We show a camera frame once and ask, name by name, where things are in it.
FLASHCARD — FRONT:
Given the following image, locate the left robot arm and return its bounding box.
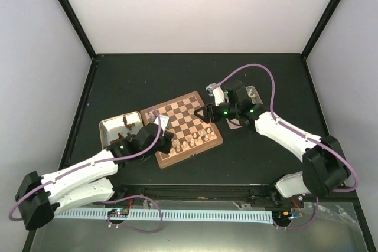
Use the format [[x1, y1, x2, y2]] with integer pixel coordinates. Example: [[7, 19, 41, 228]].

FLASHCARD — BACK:
[[8, 123, 174, 231]]

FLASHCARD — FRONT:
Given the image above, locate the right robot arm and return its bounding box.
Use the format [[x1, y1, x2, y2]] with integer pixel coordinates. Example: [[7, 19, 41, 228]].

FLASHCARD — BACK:
[[194, 81, 351, 207]]

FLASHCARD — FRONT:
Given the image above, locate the wooden chess board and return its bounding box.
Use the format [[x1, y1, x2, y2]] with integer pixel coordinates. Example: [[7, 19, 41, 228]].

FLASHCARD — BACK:
[[140, 91, 223, 169]]

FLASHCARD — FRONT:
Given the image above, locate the dark chess pieces pile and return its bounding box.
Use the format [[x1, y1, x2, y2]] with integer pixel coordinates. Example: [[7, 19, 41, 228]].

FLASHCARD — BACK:
[[109, 116, 135, 144]]

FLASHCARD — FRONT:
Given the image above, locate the left circuit board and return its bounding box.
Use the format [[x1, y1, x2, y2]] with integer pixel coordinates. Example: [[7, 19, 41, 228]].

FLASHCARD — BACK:
[[108, 208, 129, 218]]

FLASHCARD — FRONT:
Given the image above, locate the circuit board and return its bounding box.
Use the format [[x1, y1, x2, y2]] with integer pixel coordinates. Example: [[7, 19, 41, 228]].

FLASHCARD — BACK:
[[108, 208, 129, 218], [272, 209, 304, 221]]

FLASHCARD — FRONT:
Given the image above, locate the right circuit board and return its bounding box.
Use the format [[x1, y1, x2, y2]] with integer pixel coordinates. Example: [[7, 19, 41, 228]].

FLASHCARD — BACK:
[[272, 209, 304, 221]]

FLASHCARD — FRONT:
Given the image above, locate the silver pink tin tray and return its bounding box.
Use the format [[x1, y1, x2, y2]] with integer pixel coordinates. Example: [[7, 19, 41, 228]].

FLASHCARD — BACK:
[[227, 86, 263, 130]]

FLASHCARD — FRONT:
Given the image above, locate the gold tin tray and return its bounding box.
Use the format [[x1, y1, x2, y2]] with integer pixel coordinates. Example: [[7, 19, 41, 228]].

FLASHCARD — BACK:
[[99, 111, 144, 148]]

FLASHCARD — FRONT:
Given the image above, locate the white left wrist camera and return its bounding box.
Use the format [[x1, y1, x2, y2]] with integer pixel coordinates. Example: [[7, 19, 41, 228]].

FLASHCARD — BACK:
[[154, 114, 170, 131]]

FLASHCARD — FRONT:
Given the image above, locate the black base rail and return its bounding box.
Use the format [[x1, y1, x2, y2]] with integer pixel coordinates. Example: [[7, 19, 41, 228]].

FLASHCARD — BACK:
[[94, 185, 305, 205]]

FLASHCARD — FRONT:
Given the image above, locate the white slotted cable duct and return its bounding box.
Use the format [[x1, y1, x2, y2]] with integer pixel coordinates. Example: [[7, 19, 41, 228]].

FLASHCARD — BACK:
[[56, 208, 273, 224]]

